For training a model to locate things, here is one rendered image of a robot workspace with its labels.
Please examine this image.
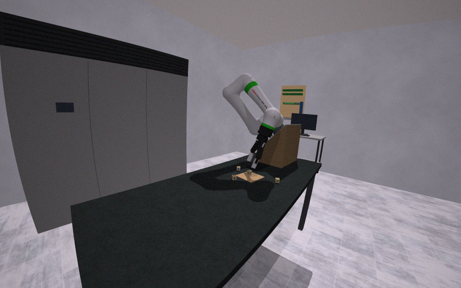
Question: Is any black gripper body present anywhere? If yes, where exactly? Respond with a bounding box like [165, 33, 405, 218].
[257, 134, 268, 148]

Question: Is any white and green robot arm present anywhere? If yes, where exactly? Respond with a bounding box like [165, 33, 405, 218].
[222, 73, 284, 138]

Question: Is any tan flat square mat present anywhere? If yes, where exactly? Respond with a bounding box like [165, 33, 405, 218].
[236, 172, 264, 183]

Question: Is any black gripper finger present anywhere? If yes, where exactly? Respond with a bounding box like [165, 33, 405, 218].
[247, 140, 258, 161]
[251, 143, 265, 169]

